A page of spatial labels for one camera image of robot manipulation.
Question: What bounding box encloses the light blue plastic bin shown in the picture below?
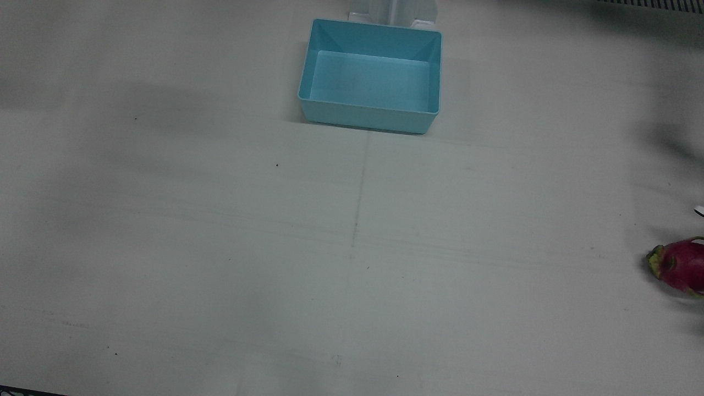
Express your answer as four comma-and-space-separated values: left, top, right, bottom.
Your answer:
298, 18, 443, 135

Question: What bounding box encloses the pink dragon fruit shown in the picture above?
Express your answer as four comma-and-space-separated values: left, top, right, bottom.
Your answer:
646, 236, 704, 298

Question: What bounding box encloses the white stand base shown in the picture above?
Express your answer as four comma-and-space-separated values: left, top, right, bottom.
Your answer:
348, 0, 439, 29

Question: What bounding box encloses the black ribbed floor mat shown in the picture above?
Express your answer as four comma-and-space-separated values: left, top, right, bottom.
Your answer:
597, 0, 704, 13

